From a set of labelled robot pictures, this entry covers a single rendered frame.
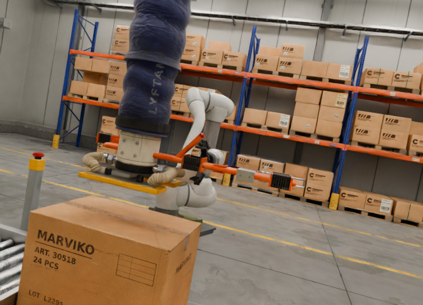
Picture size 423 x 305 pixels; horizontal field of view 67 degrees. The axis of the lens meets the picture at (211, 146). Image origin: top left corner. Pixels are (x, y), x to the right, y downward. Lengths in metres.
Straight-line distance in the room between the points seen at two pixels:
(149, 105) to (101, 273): 0.65
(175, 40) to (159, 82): 0.18
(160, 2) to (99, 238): 0.91
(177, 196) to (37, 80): 11.61
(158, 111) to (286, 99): 8.53
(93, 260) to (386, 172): 9.16
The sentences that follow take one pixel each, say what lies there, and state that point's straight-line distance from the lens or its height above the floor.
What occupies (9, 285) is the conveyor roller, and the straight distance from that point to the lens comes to 1.78.
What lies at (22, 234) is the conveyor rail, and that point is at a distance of 2.21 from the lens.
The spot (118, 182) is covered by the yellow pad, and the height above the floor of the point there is 1.12.
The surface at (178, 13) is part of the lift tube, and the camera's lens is 1.35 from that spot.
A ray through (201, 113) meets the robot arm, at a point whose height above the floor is 1.46.
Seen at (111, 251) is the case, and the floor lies 0.88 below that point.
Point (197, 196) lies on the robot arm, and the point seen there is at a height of 0.94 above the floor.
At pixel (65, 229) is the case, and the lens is 1.37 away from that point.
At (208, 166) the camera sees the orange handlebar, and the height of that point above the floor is 1.24.
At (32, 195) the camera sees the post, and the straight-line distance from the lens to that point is 2.35.
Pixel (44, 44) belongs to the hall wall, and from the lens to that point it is 13.42.
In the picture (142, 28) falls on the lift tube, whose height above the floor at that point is 1.71.
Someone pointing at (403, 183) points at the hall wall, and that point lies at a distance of 10.10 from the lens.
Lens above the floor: 1.38
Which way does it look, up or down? 3 degrees down
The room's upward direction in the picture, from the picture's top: 10 degrees clockwise
